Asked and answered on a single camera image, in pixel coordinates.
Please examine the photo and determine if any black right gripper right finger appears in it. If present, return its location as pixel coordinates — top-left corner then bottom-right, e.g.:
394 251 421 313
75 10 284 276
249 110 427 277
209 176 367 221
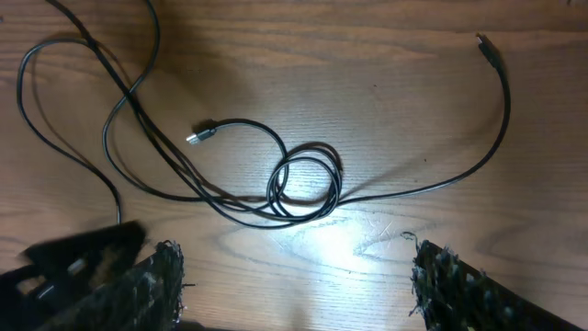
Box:
401 232 582 331

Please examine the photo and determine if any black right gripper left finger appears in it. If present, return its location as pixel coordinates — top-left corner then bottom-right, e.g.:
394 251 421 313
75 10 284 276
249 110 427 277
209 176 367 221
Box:
39 240 185 331

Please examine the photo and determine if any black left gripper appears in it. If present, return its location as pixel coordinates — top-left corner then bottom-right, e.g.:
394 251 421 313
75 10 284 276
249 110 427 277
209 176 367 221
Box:
1 221 146 330

